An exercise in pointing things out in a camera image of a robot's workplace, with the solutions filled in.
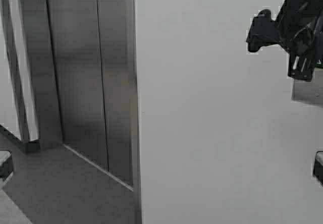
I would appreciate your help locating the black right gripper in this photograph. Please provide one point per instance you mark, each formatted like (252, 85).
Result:
(264, 31)

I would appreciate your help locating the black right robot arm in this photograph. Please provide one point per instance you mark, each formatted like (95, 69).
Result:
(297, 29)

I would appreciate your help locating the stainless steel elevator door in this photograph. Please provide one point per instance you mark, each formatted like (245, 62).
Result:
(67, 109)

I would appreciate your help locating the right robot base corner bracket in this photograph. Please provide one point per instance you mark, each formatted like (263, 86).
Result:
(317, 167)

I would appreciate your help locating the left robot base corner bracket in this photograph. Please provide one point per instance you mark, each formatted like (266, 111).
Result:
(7, 166)

